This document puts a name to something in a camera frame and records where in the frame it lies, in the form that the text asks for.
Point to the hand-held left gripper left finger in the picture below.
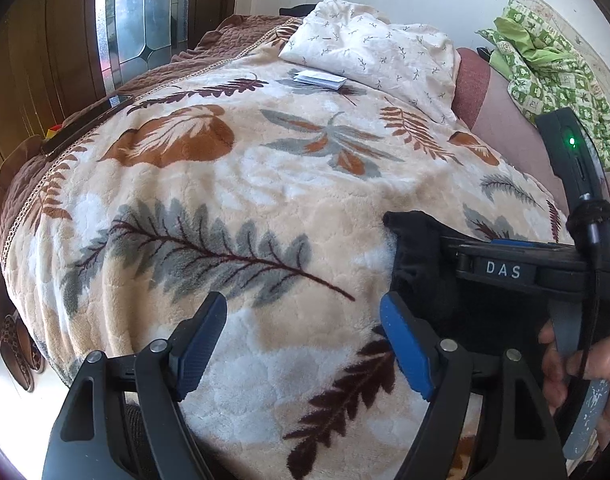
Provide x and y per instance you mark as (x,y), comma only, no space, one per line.
(200,347)

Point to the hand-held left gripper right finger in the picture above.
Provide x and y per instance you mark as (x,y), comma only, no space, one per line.
(407,352)

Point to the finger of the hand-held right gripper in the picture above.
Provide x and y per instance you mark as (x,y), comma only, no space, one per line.
(495,272)
(515,249)

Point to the person's right hand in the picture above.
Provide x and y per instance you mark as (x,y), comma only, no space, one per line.
(552,375)

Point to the pink padded headboard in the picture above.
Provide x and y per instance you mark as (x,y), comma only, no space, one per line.
(510,125)

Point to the green patterned quilt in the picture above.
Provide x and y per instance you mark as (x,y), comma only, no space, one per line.
(535,75)

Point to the leaf print fleece blanket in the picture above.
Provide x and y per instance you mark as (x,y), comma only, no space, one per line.
(285,200)

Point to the brown slipper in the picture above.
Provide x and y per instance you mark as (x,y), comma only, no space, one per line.
(20,355)

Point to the white floral pillow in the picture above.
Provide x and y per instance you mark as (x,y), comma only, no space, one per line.
(375,45)

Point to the black smartphone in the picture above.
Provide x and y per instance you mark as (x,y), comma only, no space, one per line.
(80,127)

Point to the small white folded cloth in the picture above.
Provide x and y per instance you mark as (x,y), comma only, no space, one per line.
(319,80)

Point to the red yellow small object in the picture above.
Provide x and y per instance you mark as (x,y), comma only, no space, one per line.
(52,133)

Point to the stained glass window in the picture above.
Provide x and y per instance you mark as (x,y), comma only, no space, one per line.
(135,15)

